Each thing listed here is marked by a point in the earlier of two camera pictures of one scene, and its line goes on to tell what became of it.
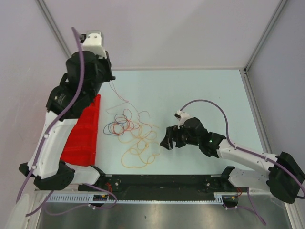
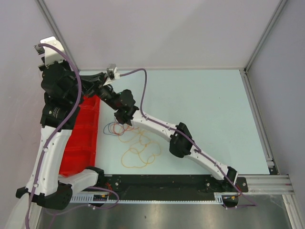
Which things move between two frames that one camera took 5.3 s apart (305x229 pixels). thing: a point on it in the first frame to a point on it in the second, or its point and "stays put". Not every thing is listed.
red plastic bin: [80, 146] stays put
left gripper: [105, 60] to [64, 63]
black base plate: [160, 187] stays put
